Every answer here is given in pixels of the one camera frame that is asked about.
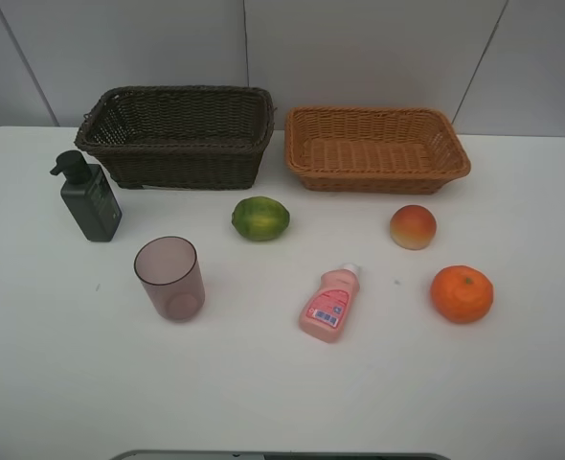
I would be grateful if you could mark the orange mandarin fruit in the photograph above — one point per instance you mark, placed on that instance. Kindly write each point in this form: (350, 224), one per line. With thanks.
(461, 294)

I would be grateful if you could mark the green lime fruit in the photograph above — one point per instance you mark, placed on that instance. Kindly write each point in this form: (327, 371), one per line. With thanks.
(260, 218)

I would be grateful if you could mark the translucent pink plastic cup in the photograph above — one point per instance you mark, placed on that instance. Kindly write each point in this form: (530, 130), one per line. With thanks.
(170, 274)

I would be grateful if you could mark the dark brown wicker basket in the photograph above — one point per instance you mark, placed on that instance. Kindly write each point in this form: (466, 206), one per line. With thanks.
(196, 137)

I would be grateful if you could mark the pink lotion bottle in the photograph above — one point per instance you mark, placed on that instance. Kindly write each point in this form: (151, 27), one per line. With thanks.
(325, 314)

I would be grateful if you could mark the red yellow peach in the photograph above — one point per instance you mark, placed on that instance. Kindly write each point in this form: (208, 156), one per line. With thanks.
(413, 227)

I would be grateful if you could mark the dark green pump bottle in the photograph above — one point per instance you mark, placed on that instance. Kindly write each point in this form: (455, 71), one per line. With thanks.
(88, 196)

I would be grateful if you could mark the light brown wicker basket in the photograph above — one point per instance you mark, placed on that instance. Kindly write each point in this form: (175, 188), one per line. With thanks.
(404, 151)

